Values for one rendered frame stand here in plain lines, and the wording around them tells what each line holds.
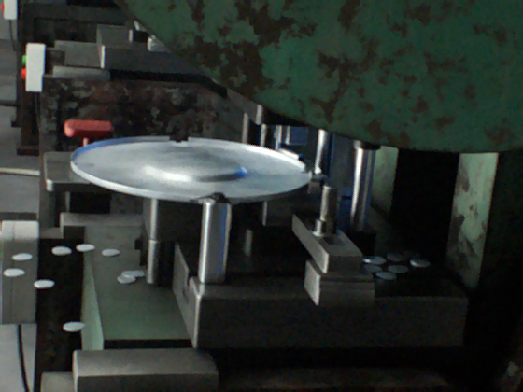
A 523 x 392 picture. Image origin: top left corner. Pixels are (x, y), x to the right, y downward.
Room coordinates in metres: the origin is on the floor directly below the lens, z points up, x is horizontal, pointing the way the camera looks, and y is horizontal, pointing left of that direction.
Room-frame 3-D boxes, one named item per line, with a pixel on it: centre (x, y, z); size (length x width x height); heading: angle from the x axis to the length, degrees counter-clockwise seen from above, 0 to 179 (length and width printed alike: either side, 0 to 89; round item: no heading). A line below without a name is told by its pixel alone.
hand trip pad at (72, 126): (1.52, 0.27, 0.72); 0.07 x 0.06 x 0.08; 104
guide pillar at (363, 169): (1.19, -0.11, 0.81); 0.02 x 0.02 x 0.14; 14
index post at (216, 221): (1.05, 0.05, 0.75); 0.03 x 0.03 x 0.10; 14
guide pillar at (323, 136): (1.35, -0.08, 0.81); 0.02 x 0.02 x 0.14; 14
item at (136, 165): (1.23, 0.09, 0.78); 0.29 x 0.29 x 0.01
